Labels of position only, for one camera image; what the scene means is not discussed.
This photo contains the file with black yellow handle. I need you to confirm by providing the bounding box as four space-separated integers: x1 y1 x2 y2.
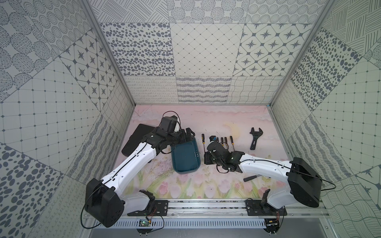
230 136 235 151

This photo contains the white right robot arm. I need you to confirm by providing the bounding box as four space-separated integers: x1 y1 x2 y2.
207 141 322 209

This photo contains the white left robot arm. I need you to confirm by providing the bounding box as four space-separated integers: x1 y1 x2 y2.
82 128 195 228

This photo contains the teal plastic storage box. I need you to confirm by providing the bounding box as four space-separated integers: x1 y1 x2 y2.
171 138 201 175

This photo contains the black adjustable wrench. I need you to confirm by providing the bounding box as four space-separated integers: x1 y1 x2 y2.
250 128 264 150

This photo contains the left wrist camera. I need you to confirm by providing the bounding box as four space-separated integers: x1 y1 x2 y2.
159 116 178 133

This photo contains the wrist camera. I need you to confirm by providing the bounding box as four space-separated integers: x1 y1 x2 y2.
159 116 178 133
209 135 219 143

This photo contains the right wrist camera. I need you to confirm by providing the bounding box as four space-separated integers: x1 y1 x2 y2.
209 135 219 143

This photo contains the hammer with black handle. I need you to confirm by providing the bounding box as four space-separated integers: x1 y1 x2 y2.
243 175 260 182

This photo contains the aluminium mounting rail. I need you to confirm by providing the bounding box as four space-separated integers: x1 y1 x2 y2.
84 198 329 219

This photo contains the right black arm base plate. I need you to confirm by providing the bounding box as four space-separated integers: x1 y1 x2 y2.
245 198 287 216

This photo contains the white slotted cable duct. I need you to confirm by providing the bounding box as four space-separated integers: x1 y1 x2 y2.
118 219 267 230

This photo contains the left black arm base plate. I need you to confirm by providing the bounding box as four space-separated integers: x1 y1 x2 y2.
127 200 169 217

